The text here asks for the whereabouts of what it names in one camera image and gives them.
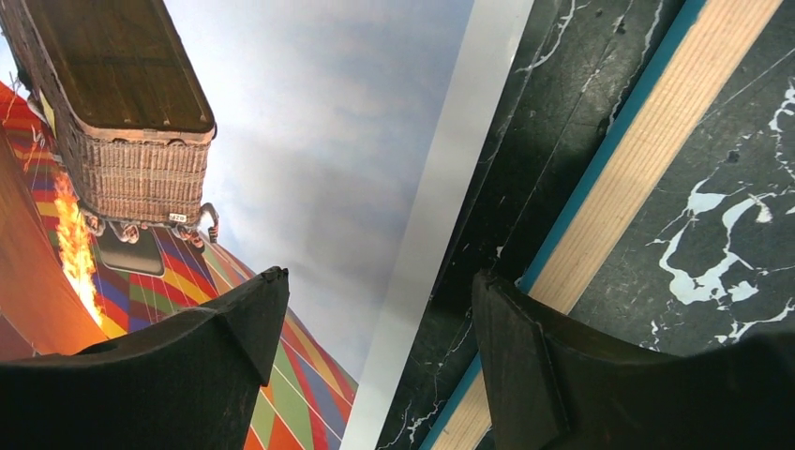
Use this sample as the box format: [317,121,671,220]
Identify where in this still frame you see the blue wooden picture frame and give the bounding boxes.
[419,0,785,450]

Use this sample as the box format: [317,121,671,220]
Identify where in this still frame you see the hot air balloon photo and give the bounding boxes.
[1,1,533,449]

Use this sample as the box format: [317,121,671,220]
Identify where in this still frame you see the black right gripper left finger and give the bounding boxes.
[1,266,290,449]

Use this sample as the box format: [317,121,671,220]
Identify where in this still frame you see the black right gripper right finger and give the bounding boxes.
[472,270,794,450]

